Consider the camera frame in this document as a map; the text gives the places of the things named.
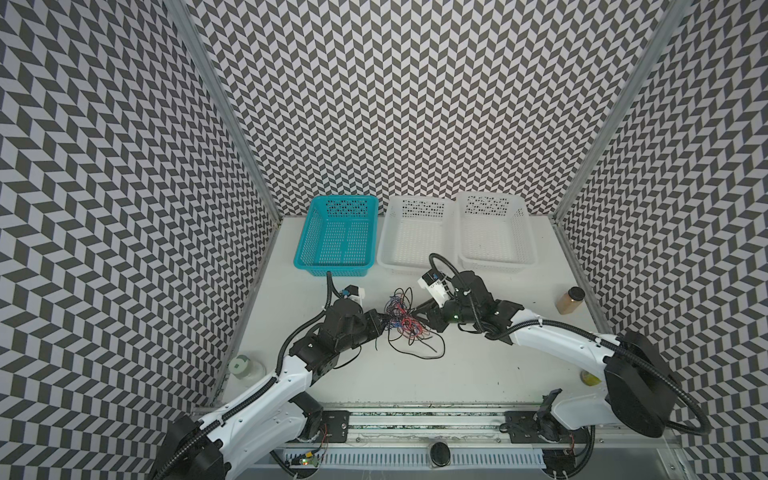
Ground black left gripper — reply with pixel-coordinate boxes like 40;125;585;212
334;307;393;352

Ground red blue black wires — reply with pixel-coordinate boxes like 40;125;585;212
375;286;448;361

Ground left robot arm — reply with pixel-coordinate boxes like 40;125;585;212
148;297;390;479

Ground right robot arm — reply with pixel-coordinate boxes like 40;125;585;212
418;269;712;438

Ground white plastic basket middle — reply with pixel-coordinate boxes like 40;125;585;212
376;196;458;275

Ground white plastic basket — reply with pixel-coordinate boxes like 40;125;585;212
457;192;538;273
376;196;458;275

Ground teal plastic basket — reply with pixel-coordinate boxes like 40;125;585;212
294;195;379;277

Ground white plastic basket right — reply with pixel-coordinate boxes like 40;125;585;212
457;192;538;273

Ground brown spice bottle black cap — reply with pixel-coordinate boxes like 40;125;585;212
555;286;585;315

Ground yellow liquid bottle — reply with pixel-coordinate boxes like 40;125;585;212
579;370;602;387

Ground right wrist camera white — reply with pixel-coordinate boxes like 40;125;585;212
418;268;451;308

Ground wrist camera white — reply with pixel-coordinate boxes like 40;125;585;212
418;268;451;308
340;285;365;305

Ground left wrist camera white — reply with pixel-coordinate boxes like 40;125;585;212
340;285;365;305

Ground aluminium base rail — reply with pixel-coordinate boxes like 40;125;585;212
191;403;685;472

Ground aluminium corner post left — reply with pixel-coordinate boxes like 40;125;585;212
164;0;282;223

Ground aluminium corner post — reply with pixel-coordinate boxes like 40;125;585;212
164;0;282;223
551;0;693;224

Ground aluminium corner post right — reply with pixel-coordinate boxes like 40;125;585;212
551;0;693;224

